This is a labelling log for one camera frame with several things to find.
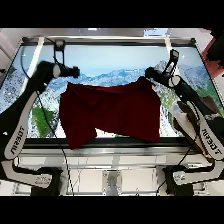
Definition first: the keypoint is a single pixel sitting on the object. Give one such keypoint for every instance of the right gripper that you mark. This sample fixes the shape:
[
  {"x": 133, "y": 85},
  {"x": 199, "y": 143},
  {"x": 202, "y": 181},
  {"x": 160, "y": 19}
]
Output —
[{"x": 151, "y": 73}]

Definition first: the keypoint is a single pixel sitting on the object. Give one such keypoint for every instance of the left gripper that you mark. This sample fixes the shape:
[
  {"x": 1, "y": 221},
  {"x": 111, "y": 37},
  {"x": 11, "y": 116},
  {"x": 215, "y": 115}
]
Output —
[{"x": 72, "y": 72}]

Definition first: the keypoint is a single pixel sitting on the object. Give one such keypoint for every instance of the dark red T-shirt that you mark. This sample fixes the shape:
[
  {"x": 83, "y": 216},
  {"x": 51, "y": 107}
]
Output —
[{"x": 113, "y": 111}]

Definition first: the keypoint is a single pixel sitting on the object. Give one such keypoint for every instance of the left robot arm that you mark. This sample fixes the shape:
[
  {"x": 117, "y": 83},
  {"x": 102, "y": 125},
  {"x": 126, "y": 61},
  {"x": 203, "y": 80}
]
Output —
[{"x": 20, "y": 128}]

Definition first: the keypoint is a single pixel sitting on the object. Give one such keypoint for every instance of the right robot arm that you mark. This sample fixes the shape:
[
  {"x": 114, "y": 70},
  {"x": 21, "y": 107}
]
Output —
[{"x": 200, "y": 115}]

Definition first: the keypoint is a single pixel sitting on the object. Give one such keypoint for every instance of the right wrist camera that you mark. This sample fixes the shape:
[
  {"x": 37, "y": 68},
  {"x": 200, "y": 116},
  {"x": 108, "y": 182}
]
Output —
[{"x": 173, "y": 55}]

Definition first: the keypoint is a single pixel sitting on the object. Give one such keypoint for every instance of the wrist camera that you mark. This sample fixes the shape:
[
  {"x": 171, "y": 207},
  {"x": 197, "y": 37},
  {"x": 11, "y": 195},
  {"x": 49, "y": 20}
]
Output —
[
  {"x": 173, "y": 55},
  {"x": 59, "y": 44}
]

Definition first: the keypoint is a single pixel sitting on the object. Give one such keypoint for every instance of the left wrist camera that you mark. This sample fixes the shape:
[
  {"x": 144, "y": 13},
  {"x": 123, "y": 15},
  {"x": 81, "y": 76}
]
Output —
[{"x": 59, "y": 44}]

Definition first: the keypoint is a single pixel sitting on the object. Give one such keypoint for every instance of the silver frame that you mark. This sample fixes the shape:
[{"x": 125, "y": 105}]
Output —
[{"x": 113, "y": 152}]

